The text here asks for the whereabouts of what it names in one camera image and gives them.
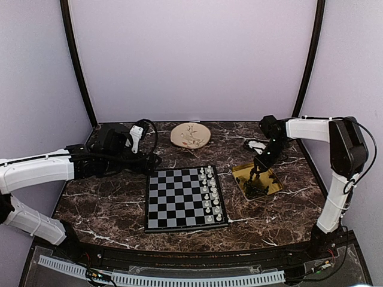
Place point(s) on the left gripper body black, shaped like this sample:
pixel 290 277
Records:
pixel 116 162

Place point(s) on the black front rail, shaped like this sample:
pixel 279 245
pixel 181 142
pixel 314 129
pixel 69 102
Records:
pixel 107 257

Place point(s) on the black white chess board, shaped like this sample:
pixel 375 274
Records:
pixel 173 201

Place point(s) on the beige floral ceramic plate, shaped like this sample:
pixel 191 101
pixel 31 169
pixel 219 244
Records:
pixel 190 135

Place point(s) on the white chess pieces row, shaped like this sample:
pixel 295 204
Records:
pixel 212 206

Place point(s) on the pile of black chess pieces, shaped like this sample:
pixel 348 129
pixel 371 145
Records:
pixel 266 184

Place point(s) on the grey slotted cable duct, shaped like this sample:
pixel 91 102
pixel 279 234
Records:
pixel 150 276

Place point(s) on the left black frame post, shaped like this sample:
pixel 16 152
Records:
pixel 75 59

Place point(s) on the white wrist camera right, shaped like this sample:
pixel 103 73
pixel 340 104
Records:
pixel 256 146

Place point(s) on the black frame post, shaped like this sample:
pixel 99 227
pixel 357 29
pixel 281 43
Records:
pixel 312 52
pixel 75 59

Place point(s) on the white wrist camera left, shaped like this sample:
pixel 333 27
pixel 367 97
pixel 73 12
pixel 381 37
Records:
pixel 136 134

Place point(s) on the right black frame post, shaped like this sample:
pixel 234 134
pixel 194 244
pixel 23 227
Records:
pixel 312 52

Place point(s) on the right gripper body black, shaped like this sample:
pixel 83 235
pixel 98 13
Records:
pixel 276 148

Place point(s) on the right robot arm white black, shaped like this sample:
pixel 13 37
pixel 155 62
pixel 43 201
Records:
pixel 348 155

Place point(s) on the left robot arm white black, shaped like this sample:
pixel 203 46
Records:
pixel 24 172

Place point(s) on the gold metal tray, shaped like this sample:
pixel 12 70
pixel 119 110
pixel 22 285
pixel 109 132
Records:
pixel 245 170

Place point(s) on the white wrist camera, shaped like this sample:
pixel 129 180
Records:
pixel 256 146
pixel 136 134

